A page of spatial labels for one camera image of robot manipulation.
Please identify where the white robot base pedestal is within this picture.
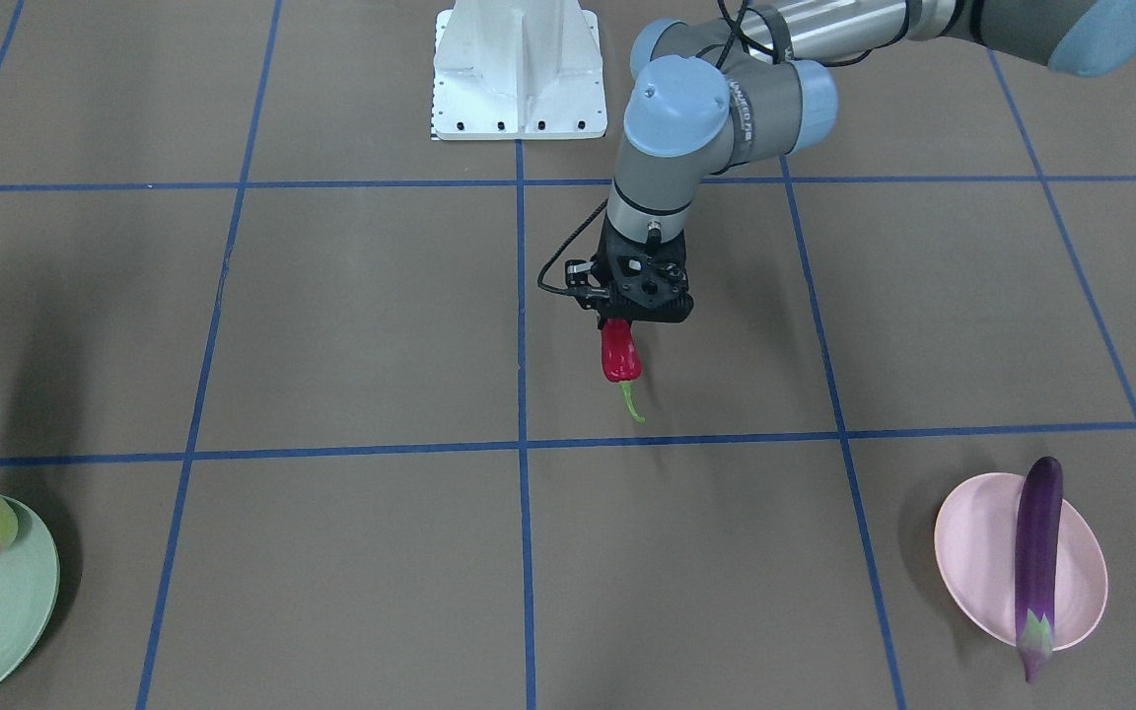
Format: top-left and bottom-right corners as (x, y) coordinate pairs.
(431, 1), (608, 141)

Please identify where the pink plate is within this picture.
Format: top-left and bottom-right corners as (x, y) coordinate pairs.
(933, 471), (1109, 653)

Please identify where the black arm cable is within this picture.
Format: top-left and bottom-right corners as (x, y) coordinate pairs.
(536, 202), (610, 296)

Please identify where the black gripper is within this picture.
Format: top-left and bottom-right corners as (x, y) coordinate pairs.
(563, 219), (694, 323)

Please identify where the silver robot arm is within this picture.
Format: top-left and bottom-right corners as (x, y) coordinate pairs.
(537, 1), (1136, 324)

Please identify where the purple eggplant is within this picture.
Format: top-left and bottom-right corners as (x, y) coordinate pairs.
(1013, 456), (1064, 684)

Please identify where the red chili pepper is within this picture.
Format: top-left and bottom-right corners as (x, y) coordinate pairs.
(600, 319), (646, 424)

